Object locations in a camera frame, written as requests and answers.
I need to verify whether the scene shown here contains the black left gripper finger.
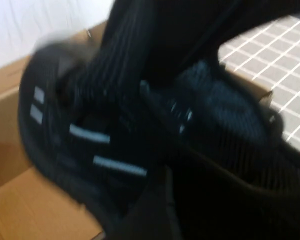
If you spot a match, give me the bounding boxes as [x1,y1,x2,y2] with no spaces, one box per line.
[173,153,300,240]

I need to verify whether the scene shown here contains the black knit sneaker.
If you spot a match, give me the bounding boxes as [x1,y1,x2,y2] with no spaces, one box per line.
[18,0,300,240]

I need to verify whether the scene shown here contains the brown cardboard shoe box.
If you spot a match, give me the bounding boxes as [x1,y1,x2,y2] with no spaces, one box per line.
[0,21,275,240]

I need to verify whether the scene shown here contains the grey white-checked tablecloth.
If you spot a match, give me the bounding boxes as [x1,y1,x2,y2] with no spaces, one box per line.
[218,14,300,153]

